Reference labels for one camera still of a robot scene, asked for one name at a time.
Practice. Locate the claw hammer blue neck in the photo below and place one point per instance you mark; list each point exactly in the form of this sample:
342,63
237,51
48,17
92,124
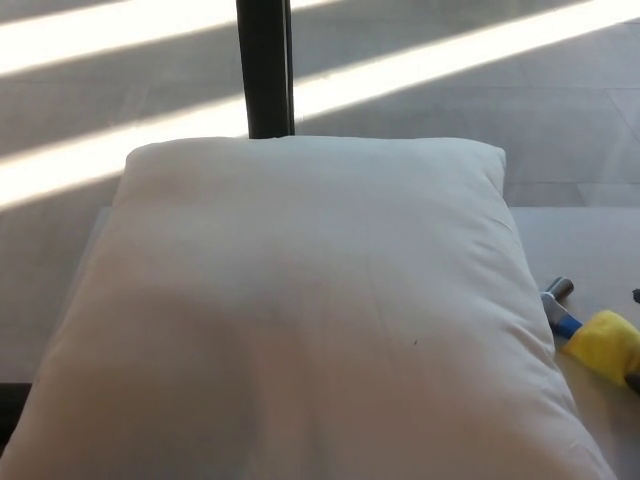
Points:
556,299

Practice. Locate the white pillow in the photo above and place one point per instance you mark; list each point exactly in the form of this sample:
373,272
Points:
300,310

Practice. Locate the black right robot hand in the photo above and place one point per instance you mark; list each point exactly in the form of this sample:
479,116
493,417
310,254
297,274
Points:
634,382

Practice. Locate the black vertical post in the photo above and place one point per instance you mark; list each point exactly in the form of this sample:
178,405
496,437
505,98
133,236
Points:
265,65

